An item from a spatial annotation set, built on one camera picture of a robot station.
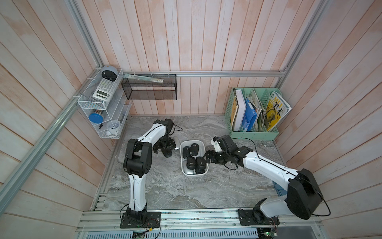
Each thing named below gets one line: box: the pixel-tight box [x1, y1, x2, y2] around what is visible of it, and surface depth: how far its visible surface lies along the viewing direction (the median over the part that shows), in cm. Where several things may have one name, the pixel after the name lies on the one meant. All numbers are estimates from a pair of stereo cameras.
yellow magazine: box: [264, 91, 292, 132], surface depth 100 cm
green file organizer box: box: [224, 87, 283, 141], surface depth 100 cm
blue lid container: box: [88, 113, 104, 124], surface depth 79 cm
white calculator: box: [92, 77, 118, 103], surface depth 79 cm
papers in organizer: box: [246, 89, 267, 132], surface depth 100 cm
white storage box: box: [180, 139, 209, 178], surface depth 95 cm
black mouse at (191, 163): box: [186, 155, 196, 170], surface depth 90 cm
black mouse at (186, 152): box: [182, 145, 191, 160], surface depth 98 cm
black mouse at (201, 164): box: [195, 156, 207, 175], surface depth 90 cm
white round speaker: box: [101, 65, 118, 82], surface depth 83 cm
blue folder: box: [241, 98, 258, 132], surface depth 97 cm
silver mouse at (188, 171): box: [184, 166, 194, 175], surface depth 90 cm
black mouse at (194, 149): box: [189, 143, 200, 156], surface depth 97 cm
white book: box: [232, 89, 247, 132], surface depth 96 cm
